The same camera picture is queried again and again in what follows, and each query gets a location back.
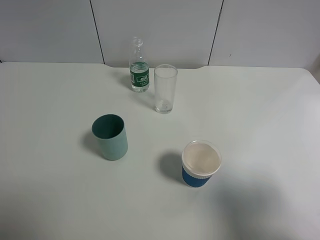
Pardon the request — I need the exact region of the clear green-label water bottle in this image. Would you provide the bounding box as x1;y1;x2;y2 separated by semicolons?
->
129;36;150;93

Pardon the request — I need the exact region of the tall clear drinking glass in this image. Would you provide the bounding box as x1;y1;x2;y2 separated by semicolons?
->
154;64;178;114

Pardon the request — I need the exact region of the blue white paper cup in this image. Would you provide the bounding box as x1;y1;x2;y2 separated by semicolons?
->
181;140;222;188

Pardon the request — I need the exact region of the teal green plastic cup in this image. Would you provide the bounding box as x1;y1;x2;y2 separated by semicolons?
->
91;114;128;161

